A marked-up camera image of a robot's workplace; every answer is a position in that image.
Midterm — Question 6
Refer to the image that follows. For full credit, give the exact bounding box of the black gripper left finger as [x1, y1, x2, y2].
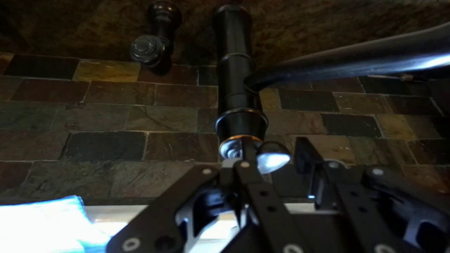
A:
[107, 160, 309, 253]

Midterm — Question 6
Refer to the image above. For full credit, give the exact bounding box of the dark sink sprayer knob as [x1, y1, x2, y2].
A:
[129, 0, 181, 74]

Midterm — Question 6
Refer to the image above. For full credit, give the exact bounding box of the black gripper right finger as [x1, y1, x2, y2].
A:
[294, 137, 450, 253]

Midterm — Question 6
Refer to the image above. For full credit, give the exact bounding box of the dark bronze kitchen faucet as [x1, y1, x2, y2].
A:
[212, 4, 450, 174]

